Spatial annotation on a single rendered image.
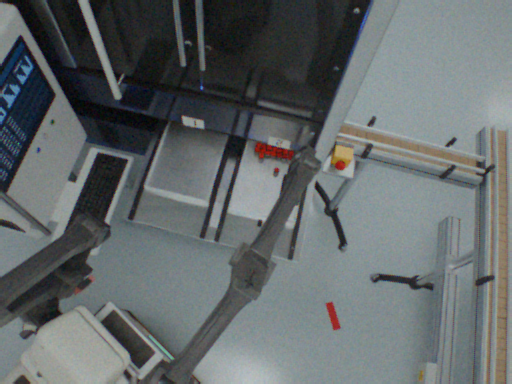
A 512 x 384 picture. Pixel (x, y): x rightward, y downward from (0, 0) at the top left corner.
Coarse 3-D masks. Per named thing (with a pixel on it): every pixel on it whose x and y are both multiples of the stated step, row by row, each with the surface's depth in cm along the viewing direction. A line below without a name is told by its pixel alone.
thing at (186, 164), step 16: (176, 128) 179; (192, 128) 180; (160, 144) 173; (176, 144) 176; (192, 144) 177; (208, 144) 178; (224, 144) 176; (160, 160) 173; (176, 160) 174; (192, 160) 174; (208, 160) 175; (160, 176) 170; (176, 176) 171; (192, 176) 171; (208, 176) 172; (176, 192) 165; (192, 192) 169; (208, 192) 169
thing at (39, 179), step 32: (0, 32) 112; (0, 64) 115; (32, 64) 129; (0, 96) 118; (32, 96) 134; (64, 96) 155; (0, 128) 122; (32, 128) 139; (64, 128) 161; (0, 160) 125; (32, 160) 144; (64, 160) 168; (32, 192) 149; (0, 224) 154
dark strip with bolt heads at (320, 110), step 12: (360, 0) 97; (348, 12) 101; (360, 12) 100; (348, 24) 105; (360, 24) 104; (348, 36) 108; (336, 48) 113; (348, 48) 112; (336, 60) 117; (336, 72) 122; (324, 84) 128; (336, 84) 127; (324, 96) 133; (324, 108) 139; (312, 132) 153
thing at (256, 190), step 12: (252, 144) 179; (252, 156) 177; (240, 168) 172; (252, 168) 175; (264, 168) 175; (240, 180) 172; (252, 180) 173; (264, 180) 173; (276, 180) 173; (240, 192) 170; (252, 192) 171; (264, 192) 171; (276, 192) 171; (240, 204) 168; (252, 204) 169; (264, 204) 169; (264, 216) 165
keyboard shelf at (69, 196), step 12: (120, 156) 181; (84, 168) 178; (84, 180) 176; (120, 180) 177; (72, 192) 173; (120, 192) 176; (60, 204) 171; (72, 204) 171; (60, 216) 169; (108, 216) 170; (60, 228) 167; (96, 252) 165
